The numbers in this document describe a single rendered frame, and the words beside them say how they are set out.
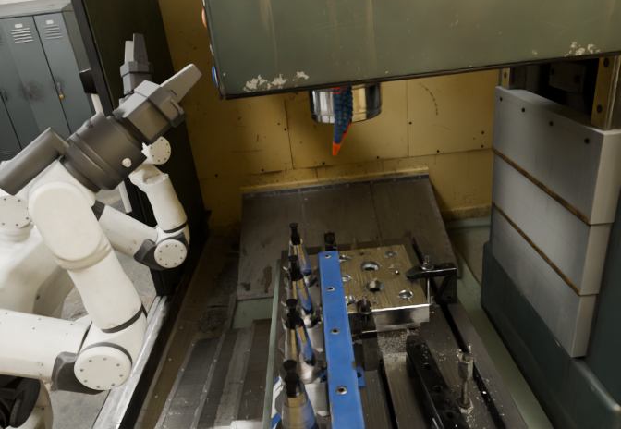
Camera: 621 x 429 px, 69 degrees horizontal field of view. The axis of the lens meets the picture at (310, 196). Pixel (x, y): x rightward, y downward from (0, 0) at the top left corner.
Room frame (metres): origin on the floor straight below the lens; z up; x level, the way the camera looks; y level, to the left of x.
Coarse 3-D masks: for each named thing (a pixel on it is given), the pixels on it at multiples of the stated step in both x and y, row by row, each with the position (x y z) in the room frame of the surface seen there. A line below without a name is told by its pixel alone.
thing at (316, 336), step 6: (312, 330) 0.56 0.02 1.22; (318, 330) 0.56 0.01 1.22; (312, 336) 0.54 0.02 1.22; (318, 336) 0.54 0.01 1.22; (282, 342) 0.54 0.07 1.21; (312, 342) 0.53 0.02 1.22; (318, 342) 0.53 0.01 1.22; (282, 348) 0.53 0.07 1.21; (318, 348) 0.52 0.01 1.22; (324, 348) 0.52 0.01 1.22
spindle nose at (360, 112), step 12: (372, 84) 0.92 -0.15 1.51; (312, 96) 0.95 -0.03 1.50; (324, 96) 0.92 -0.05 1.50; (360, 96) 0.91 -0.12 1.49; (372, 96) 0.92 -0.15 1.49; (312, 108) 0.95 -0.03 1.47; (324, 108) 0.92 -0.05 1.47; (360, 108) 0.91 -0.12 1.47; (372, 108) 0.92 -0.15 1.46; (324, 120) 0.92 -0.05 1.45; (360, 120) 0.91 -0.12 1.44
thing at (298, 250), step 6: (300, 240) 0.71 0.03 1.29; (294, 246) 0.69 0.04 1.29; (300, 246) 0.69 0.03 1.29; (288, 252) 0.70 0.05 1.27; (294, 252) 0.69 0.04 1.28; (300, 252) 0.69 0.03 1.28; (306, 252) 0.70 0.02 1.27; (300, 258) 0.69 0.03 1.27; (306, 258) 0.70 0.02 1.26; (288, 264) 0.70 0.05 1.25; (300, 264) 0.69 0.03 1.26; (306, 264) 0.69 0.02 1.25; (288, 270) 0.70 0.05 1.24; (300, 270) 0.68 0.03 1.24; (306, 270) 0.69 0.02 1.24; (306, 276) 0.69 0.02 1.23
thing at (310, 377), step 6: (312, 348) 0.51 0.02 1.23; (282, 354) 0.50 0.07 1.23; (318, 354) 0.49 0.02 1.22; (282, 360) 0.50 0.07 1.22; (318, 360) 0.49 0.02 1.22; (282, 366) 0.48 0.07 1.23; (318, 366) 0.49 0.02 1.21; (282, 372) 0.47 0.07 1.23; (312, 372) 0.46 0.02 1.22; (318, 372) 0.46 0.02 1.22; (282, 378) 0.47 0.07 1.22; (300, 378) 0.45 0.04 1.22; (306, 378) 0.45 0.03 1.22; (312, 378) 0.46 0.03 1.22; (318, 378) 0.47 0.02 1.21; (282, 384) 0.47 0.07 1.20; (306, 384) 0.45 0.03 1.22
